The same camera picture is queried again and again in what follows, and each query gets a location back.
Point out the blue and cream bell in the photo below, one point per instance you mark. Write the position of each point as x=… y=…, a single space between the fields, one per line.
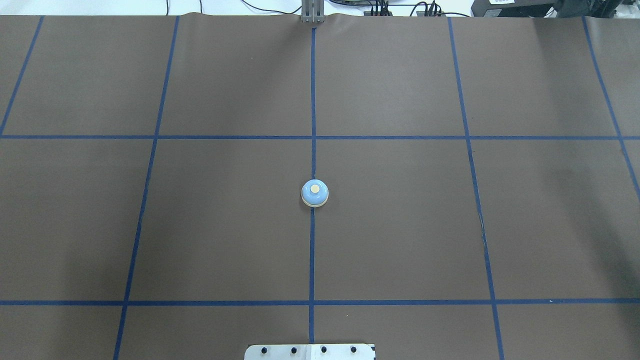
x=314 y=193

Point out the brown paper table cover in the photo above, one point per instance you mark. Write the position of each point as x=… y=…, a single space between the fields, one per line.
x=196 y=186

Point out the black box with label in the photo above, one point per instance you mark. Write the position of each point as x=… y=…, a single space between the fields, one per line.
x=511 y=8

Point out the aluminium frame post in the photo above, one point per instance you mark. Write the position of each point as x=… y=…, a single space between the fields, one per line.
x=312 y=11

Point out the white camera stand pillar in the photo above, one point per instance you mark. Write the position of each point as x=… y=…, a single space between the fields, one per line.
x=310 y=351

